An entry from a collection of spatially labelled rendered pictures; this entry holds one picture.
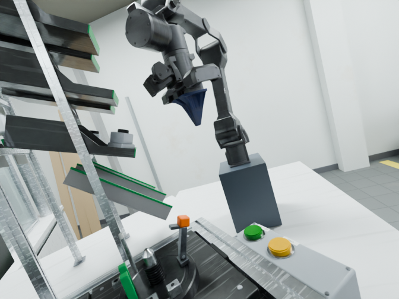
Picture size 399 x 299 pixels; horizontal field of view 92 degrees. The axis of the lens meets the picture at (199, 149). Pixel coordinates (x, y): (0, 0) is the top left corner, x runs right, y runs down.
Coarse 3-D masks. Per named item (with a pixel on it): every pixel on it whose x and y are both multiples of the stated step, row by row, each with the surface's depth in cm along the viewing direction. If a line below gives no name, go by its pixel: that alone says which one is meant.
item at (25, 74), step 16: (0, 48) 42; (0, 64) 42; (16, 64) 43; (32, 64) 44; (0, 80) 42; (16, 80) 43; (32, 80) 44; (64, 80) 46; (48, 96) 56; (80, 96) 50; (96, 96) 48; (112, 96) 49
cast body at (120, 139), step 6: (114, 132) 53; (120, 132) 53; (126, 132) 55; (114, 138) 53; (120, 138) 53; (126, 138) 54; (132, 138) 56; (108, 144) 53; (114, 144) 52; (120, 144) 52; (126, 144) 54; (132, 144) 57
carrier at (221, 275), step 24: (192, 240) 45; (144, 264) 34; (168, 264) 37; (192, 264) 35; (216, 264) 36; (96, 288) 40; (120, 288) 38; (144, 288) 33; (168, 288) 29; (192, 288) 31; (216, 288) 31; (240, 288) 30
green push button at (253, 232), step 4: (248, 228) 43; (252, 228) 42; (256, 228) 42; (260, 228) 42; (244, 232) 42; (248, 232) 42; (252, 232) 41; (256, 232) 41; (260, 232) 41; (248, 236) 41; (252, 236) 40; (256, 236) 40; (260, 236) 40
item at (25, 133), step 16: (16, 128) 44; (32, 128) 45; (48, 128) 46; (64, 128) 47; (80, 128) 59; (16, 144) 44; (32, 144) 45; (48, 144) 46; (64, 144) 47; (96, 144) 49
